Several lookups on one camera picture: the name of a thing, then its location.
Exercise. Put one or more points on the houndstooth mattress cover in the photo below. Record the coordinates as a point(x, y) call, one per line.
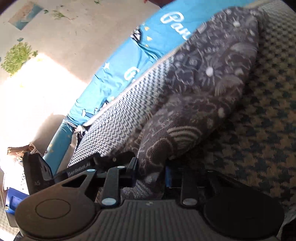
point(254, 144)

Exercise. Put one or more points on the grey patterned fleece garment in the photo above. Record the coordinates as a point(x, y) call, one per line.
point(205, 80)

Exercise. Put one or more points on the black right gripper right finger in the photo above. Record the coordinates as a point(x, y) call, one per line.
point(191, 187)

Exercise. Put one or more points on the blue box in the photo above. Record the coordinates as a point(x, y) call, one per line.
point(13, 199)

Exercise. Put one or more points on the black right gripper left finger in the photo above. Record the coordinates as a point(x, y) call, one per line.
point(95, 181)

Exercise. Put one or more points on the blue cartoon bed bumper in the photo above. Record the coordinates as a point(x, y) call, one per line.
point(169, 27)

